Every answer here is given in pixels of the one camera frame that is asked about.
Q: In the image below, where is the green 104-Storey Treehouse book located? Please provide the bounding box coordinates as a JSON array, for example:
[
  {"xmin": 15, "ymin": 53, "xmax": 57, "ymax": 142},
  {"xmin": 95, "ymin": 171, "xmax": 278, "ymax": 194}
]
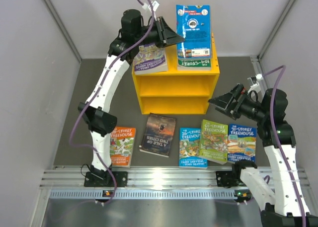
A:
[{"xmin": 177, "ymin": 59, "xmax": 212, "ymax": 71}]

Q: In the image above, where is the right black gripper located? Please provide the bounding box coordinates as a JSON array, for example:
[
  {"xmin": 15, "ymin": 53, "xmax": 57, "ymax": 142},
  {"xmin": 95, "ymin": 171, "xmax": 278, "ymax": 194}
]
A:
[{"xmin": 208, "ymin": 83, "xmax": 267, "ymax": 122}]

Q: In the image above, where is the yellow wooden shelf box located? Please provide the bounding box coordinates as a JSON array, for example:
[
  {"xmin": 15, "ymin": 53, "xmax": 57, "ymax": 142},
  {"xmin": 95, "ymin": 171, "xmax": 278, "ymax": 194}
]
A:
[{"xmin": 131, "ymin": 33, "xmax": 220, "ymax": 115}]

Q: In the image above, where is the slotted grey cable duct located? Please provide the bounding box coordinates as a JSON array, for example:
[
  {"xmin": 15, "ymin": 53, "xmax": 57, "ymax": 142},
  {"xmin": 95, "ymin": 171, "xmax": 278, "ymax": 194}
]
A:
[{"xmin": 50, "ymin": 189, "xmax": 251, "ymax": 200}]

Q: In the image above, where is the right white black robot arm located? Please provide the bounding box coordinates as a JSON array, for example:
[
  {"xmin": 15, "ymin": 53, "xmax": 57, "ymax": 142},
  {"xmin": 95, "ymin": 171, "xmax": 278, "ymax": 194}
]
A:
[{"xmin": 208, "ymin": 83, "xmax": 318, "ymax": 227}]

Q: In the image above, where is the purple 52-Storey Treehouse book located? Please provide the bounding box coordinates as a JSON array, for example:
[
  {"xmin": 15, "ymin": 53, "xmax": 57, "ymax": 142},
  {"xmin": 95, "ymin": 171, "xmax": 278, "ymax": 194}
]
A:
[{"xmin": 133, "ymin": 43, "xmax": 168, "ymax": 75}]

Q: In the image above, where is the purple cable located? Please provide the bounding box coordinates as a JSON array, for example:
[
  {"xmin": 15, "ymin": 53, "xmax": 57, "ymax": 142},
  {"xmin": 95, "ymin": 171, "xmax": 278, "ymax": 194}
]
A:
[
  {"xmin": 216, "ymin": 65, "xmax": 310, "ymax": 227},
  {"xmin": 69, "ymin": 0, "xmax": 159, "ymax": 208}
]

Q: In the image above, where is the light blue 26-Storey Treehouse book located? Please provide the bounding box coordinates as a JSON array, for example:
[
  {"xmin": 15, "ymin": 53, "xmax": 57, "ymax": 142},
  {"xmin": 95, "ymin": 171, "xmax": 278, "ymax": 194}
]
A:
[{"xmin": 179, "ymin": 128, "xmax": 208, "ymax": 169}]

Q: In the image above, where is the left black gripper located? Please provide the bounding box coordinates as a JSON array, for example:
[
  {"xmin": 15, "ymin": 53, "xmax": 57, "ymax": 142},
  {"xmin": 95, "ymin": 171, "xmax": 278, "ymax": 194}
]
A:
[{"xmin": 133, "ymin": 15, "xmax": 183, "ymax": 48}]

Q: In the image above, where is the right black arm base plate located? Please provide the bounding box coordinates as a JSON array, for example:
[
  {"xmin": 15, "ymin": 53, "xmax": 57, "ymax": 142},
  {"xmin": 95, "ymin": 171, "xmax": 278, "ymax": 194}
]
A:
[{"xmin": 216, "ymin": 171, "xmax": 239, "ymax": 189}]

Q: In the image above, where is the blue 91-Storey Treehouse book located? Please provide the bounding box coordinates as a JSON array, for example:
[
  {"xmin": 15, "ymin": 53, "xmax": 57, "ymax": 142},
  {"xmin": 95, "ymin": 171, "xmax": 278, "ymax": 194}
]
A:
[{"xmin": 227, "ymin": 124, "xmax": 257, "ymax": 163}]

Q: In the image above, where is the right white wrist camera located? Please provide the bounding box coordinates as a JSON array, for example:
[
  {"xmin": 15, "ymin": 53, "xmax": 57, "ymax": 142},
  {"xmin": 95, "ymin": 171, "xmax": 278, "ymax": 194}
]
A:
[{"xmin": 247, "ymin": 74, "xmax": 263, "ymax": 93}]

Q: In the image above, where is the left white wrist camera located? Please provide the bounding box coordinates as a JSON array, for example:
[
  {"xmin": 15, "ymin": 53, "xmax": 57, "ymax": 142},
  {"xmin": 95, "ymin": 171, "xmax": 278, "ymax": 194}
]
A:
[{"xmin": 142, "ymin": 0, "xmax": 159, "ymax": 21}]

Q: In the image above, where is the aluminium mounting rail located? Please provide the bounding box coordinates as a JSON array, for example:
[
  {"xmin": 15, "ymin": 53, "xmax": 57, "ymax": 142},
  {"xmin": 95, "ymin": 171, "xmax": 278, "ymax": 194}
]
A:
[{"xmin": 39, "ymin": 165, "xmax": 311, "ymax": 188}]

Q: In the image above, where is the lime 65-Storey Treehouse book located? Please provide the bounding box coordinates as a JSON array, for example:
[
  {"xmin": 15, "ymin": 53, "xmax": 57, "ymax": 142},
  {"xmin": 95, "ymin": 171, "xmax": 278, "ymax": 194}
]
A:
[{"xmin": 198, "ymin": 119, "xmax": 228, "ymax": 164}]

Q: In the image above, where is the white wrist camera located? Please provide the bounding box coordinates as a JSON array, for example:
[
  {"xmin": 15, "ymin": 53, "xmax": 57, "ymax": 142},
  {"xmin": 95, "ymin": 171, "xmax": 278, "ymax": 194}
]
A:
[
  {"xmin": 142, "ymin": 0, "xmax": 159, "ymax": 21},
  {"xmin": 247, "ymin": 74, "xmax": 263, "ymax": 93}
]

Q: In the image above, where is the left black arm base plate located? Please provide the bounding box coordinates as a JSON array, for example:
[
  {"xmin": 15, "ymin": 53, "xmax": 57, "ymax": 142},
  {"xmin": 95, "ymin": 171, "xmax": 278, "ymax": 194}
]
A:
[{"xmin": 84, "ymin": 171, "xmax": 128, "ymax": 187}]

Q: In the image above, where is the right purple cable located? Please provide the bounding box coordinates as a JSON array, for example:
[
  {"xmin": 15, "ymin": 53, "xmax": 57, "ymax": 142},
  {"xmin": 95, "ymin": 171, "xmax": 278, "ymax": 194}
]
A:
[{"xmin": 216, "ymin": 65, "xmax": 310, "ymax": 227}]

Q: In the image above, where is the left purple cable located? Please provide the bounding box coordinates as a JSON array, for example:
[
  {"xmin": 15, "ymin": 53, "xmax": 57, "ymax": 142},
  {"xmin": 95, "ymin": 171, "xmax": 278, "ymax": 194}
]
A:
[{"xmin": 69, "ymin": 0, "xmax": 159, "ymax": 208}]

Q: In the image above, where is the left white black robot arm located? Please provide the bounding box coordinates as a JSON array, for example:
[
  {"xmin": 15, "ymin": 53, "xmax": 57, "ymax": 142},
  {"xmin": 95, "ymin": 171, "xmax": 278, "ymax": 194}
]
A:
[{"xmin": 78, "ymin": 9, "xmax": 185, "ymax": 186}]

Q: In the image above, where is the dark Tale of Two Cities book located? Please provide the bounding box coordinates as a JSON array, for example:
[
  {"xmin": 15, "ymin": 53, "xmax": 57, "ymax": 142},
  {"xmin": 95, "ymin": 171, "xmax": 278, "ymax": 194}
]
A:
[{"xmin": 139, "ymin": 113, "xmax": 176, "ymax": 157}]

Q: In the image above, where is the orange 78-Storey Treehouse book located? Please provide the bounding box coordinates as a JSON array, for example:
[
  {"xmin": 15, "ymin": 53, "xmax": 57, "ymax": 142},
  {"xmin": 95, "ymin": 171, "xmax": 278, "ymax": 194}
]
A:
[{"xmin": 110, "ymin": 126, "xmax": 136, "ymax": 168}]

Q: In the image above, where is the blue back-cover book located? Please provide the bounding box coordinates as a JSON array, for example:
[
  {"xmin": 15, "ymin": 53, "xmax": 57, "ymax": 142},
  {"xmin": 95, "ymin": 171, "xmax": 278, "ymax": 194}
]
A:
[{"xmin": 176, "ymin": 4, "xmax": 212, "ymax": 60}]

